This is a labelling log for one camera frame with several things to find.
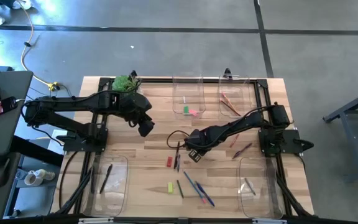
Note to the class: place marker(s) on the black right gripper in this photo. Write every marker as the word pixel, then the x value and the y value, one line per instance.
pixel 197 140

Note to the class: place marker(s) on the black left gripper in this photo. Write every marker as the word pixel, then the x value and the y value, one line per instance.
pixel 134 105

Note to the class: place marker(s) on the black pen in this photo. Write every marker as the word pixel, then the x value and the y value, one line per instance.
pixel 176 157
pixel 106 179

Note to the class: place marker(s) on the short dark blue pen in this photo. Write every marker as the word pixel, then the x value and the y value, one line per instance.
pixel 179 163

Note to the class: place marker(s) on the green eraser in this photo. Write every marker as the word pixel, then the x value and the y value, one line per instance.
pixel 186 110

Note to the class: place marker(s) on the red eraser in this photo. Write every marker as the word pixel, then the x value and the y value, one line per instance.
pixel 169 161

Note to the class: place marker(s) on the small red bead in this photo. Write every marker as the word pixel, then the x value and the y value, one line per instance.
pixel 234 140

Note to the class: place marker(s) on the purple pen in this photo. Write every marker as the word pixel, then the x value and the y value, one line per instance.
pixel 242 151

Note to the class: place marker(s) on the brown pencil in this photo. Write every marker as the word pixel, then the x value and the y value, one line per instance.
pixel 230 108

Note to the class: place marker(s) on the blue colored pencil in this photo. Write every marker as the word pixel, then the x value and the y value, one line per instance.
pixel 194 187

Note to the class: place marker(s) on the yellow pencil pink cap eraser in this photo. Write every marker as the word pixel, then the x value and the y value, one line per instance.
pixel 228 100

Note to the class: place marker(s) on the yellow-green eraser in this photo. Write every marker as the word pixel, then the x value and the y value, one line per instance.
pixel 170 188

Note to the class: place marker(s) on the grey crayon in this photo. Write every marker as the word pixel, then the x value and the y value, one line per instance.
pixel 250 186

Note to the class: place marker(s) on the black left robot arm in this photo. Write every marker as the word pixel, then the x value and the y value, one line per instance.
pixel 61 104

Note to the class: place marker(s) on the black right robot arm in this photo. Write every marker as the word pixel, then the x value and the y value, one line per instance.
pixel 244 121

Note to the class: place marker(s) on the potted succulent patterned pot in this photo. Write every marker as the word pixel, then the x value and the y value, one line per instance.
pixel 123 84

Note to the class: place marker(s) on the clear plastic bin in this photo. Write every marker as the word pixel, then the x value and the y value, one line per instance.
pixel 194 90
pixel 117 186
pixel 244 93
pixel 266 174

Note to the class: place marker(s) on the dark green crayon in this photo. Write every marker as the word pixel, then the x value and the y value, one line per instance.
pixel 180 189

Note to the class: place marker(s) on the white cylinder object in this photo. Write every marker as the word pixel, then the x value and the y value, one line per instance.
pixel 47 175

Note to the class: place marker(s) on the white mug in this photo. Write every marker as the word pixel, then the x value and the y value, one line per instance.
pixel 31 180

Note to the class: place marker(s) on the grey desk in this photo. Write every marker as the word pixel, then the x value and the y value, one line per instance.
pixel 8 137

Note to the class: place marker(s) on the black computer mouse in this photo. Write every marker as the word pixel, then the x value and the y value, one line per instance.
pixel 0 174

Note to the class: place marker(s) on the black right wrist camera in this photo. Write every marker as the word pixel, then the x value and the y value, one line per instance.
pixel 195 156

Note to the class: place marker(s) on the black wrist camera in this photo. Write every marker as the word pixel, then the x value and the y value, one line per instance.
pixel 195 156
pixel 145 128

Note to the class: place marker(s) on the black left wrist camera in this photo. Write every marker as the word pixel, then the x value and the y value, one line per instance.
pixel 145 128

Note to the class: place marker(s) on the black frame mount post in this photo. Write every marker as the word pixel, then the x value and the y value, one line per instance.
pixel 133 74
pixel 227 73

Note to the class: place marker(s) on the black aluminium table frame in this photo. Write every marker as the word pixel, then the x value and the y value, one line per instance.
pixel 102 81

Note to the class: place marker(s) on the silver metal bracket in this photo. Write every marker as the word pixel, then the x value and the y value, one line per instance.
pixel 269 221
pixel 95 220

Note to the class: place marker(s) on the grey metal cart frame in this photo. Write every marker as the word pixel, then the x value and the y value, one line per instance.
pixel 350 105

